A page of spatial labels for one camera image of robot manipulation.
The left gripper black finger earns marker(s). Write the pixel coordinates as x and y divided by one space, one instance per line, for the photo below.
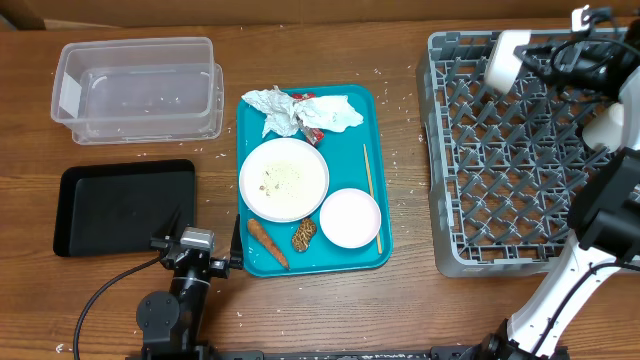
236 260
169 228

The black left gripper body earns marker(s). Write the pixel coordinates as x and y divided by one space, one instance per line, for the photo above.
214 268

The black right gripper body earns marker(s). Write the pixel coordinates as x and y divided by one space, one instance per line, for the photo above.
584 67

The white ceramic bowl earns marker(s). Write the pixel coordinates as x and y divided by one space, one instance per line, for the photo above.
503 66

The large white plate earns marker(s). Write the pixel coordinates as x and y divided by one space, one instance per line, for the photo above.
284 180

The pink bowl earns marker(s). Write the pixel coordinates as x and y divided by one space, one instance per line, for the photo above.
350 218

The wooden chopstick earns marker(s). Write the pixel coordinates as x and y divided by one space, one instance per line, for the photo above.
371 192

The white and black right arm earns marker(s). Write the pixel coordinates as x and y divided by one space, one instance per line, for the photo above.
603 221

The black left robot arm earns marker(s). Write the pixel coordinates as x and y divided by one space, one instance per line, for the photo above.
171 320

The orange carrot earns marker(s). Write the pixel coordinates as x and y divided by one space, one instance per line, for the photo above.
261 235

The black plastic tray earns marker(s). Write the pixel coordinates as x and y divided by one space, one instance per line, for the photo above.
114 208

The white cup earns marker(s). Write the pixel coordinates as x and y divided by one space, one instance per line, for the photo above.
606 130

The brown patterned food piece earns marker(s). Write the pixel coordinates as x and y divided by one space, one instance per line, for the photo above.
303 235

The grey plastic dish rack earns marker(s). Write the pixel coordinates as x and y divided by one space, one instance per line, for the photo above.
504 168

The teal plastic tray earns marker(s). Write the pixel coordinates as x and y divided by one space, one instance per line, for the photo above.
354 160

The clear plastic storage bin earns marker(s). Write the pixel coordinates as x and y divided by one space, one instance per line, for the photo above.
139 91

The red snack wrapper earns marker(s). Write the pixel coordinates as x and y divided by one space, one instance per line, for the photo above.
313 135

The crumpled white tissue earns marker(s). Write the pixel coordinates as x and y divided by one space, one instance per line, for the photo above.
278 107

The crumpled white napkin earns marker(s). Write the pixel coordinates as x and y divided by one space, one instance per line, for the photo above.
331 112

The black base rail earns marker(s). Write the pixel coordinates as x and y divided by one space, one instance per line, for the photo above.
435 353

